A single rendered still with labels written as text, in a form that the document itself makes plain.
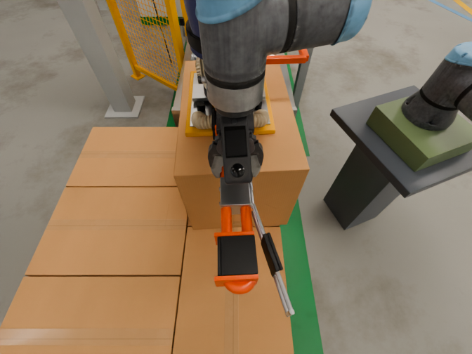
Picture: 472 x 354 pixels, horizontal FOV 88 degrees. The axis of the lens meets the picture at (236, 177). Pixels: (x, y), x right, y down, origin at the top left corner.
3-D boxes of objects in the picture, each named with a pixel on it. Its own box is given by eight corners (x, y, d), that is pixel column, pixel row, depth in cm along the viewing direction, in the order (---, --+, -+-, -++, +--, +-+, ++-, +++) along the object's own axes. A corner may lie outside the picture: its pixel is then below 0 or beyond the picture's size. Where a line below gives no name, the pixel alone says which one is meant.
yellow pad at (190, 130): (191, 74, 98) (189, 63, 94) (215, 74, 99) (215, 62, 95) (185, 137, 79) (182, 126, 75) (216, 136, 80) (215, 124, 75)
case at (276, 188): (197, 128, 138) (185, 60, 105) (267, 126, 139) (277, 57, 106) (192, 230, 104) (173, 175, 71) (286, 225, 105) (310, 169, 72)
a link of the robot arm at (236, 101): (267, 89, 34) (198, 90, 34) (265, 116, 38) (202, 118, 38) (262, 54, 39) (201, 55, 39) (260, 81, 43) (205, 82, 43)
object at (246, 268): (215, 241, 49) (213, 232, 45) (252, 239, 49) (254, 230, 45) (215, 286, 44) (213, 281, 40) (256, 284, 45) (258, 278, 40)
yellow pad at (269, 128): (238, 74, 99) (239, 62, 95) (263, 73, 99) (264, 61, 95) (244, 135, 80) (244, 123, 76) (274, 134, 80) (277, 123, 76)
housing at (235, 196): (219, 187, 57) (218, 176, 53) (248, 186, 57) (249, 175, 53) (220, 215, 53) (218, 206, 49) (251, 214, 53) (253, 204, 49)
